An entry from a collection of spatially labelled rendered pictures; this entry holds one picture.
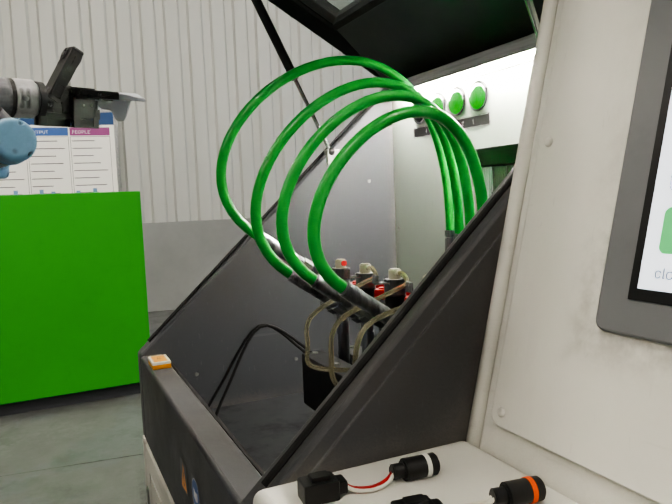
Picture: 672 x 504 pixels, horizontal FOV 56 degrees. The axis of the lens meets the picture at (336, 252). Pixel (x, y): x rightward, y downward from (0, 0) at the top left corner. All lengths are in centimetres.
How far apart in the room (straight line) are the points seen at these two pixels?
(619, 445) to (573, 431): 4
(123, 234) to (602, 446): 376
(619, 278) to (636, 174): 8
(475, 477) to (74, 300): 369
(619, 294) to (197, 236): 693
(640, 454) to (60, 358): 387
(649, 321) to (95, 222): 378
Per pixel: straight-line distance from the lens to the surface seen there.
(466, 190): 85
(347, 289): 67
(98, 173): 728
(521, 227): 63
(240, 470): 68
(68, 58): 142
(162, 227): 732
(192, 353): 121
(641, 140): 55
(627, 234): 53
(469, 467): 60
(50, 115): 140
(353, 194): 130
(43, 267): 410
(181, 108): 741
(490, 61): 105
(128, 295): 416
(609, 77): 60
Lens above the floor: 122
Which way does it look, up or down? 5 degrees down
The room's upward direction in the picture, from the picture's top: 2 degrees counter-clockwise
